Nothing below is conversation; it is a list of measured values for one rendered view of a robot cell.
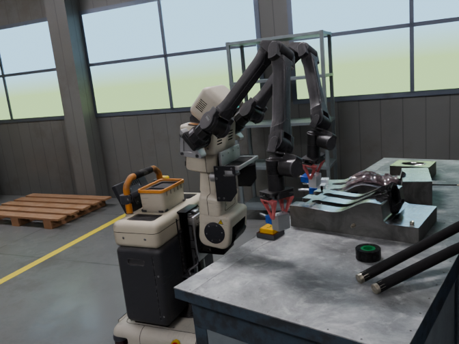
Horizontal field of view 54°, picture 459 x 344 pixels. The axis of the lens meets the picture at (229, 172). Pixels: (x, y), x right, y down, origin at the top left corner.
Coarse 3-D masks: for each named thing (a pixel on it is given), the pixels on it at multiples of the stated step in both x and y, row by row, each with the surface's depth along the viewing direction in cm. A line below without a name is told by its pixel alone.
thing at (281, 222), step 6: (264, 216) 158; (276, 216) 149; (282, 216) 149; (288, 216) 151; (270, 222) 152; (276, 222) 149; (282, 222) 149; (288, 222) 151; (276, 228) 150; (282, 228) 150; (288, 228) 151
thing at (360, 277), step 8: (456, 224) 138; (440, 232) 137; (448, 232) 136; (456, 232) 137; (424, 240) 135; (432, 240) 135; (440, 240) 136; (408, 248) 134; (416, 248) 134; (424, 248) 134; (392, 256) 133; (400, 256) 132; (408, 256) 133; (376, 264) 132; (384, 264) 131; (392, 264) 131; (360, 272) 131; (368, 272) 130; (376, 272) 130; (360, 280) 129; (368, 280) 130
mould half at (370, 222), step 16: (336, 192) 193; (368, 192) 185; (400, 192) 175; (304, 208) 178; (320, 208) 175; (336, 208) 174; (352, 208) 165; (368, 208) 161; (384, 208) 160; (416, 208) 172; (432, 208) 170; (304, 224) 179; (320, 224) 175; (336, 224) 170; (368, 224) 163; (384, 224) 159; (400, 224) 157; (416, 224) 156; (432, 224) 168; (400, 240) 157; (416, 240) 153
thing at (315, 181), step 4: (316, 172) 194; (300, 176) 197; (304, 176) 194; (316, 176) 190; (320, 176) 193; (304, 180) 194; (308, 180) 193; (312, 180) 191; (316, 180) 190; (320, 180) 194; (312, 184) 192; (316, 184) 191
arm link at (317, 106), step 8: (304, 48) 198; (304, 56) 198; (312, 56) 198; (304, 64) 199; (312, 64) 196; (312, 72) 194; (312, 80) 193; (312, 88) 191; (320, 88) 191; (312, 96) 190; (320, 96) 188; (312, 104) 188; (320, 104) 185; (312, 112) 186; (320, 112) 183; (328, 112) 188; (320, 120) 182; (328, 120) 184; (328, 128) 186
